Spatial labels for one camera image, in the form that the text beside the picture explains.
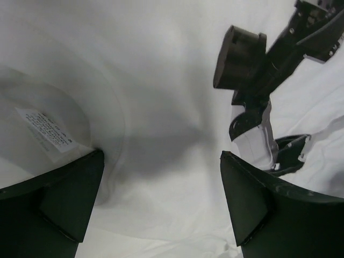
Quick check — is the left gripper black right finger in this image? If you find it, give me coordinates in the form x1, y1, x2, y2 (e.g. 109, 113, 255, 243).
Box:
220, 151, 343, 257

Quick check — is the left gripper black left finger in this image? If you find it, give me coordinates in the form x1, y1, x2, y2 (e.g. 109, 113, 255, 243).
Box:
1, 149, 104, 257

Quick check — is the white robot print t shirt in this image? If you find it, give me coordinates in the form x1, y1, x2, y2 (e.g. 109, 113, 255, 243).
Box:
1, 1, 343, 257

